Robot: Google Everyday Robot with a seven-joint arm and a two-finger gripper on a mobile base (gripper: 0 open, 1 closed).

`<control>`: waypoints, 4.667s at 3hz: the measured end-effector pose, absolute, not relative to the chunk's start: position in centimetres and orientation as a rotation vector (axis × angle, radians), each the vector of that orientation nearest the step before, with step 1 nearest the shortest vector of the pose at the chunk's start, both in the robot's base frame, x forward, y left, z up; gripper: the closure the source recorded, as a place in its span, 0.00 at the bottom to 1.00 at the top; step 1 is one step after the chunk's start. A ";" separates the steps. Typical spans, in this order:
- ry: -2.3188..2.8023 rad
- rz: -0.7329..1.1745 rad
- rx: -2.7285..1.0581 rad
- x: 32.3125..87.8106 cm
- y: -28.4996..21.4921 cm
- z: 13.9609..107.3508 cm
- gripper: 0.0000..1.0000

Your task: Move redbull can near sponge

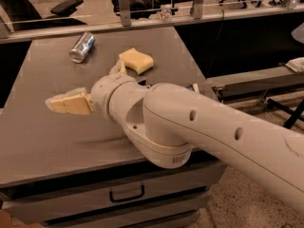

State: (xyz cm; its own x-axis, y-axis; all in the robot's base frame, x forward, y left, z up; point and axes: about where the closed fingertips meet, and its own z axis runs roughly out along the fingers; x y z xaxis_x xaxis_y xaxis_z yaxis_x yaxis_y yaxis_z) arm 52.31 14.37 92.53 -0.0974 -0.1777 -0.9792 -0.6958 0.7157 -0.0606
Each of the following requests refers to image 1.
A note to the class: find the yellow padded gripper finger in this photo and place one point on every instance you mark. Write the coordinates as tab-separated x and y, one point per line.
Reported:
76	101
119	67

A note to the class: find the silver blue redbull can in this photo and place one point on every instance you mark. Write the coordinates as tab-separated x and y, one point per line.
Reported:
82	47

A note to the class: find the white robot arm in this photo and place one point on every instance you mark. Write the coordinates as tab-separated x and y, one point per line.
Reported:
166	121

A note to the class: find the yellow sponge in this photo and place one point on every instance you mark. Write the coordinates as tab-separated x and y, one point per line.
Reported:
136	60

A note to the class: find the grey drawer cabinet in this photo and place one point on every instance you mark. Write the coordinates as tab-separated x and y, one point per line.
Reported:
58	169

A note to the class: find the blue chip bag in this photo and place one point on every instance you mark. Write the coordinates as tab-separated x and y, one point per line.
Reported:
194	87

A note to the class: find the black office chair left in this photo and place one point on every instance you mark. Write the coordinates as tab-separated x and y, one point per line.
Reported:
24	16

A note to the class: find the grey low bench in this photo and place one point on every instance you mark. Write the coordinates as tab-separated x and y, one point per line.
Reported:
254	81

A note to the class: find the grey metal rail frame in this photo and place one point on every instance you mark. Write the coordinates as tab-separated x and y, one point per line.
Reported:
99	15

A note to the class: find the black drawer handle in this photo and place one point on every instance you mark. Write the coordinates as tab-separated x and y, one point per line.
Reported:
127	193

